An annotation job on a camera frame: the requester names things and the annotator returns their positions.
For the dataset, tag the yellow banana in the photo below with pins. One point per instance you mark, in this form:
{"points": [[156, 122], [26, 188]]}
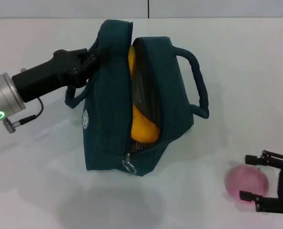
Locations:
{"points": [[141, 131]]}

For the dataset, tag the dark teal fabric bag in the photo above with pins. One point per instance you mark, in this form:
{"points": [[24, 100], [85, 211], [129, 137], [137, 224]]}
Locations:
{"points": [[108, 107]]}

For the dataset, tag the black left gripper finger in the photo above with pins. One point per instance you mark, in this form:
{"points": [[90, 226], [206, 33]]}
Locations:
{"points": [[93, 53], [86, 66]]}

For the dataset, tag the pink peach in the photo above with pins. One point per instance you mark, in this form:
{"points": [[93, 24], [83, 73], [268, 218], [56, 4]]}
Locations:
{"points": [[248, 181]]}

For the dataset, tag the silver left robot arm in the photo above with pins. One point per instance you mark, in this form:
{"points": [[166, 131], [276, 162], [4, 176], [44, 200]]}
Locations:
{"points": [[3, 95]]}

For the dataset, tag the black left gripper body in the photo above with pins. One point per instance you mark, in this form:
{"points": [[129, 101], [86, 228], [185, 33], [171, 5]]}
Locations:
{"points": [[53, 74]]}

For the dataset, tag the clear container with blue lid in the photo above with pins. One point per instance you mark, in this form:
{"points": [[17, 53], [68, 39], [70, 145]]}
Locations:
{"points": [[146, 95]]}

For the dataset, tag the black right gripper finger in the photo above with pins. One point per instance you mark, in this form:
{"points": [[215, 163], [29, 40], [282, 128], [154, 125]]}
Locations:
{"points": [[270, 205], [270, 160]]}

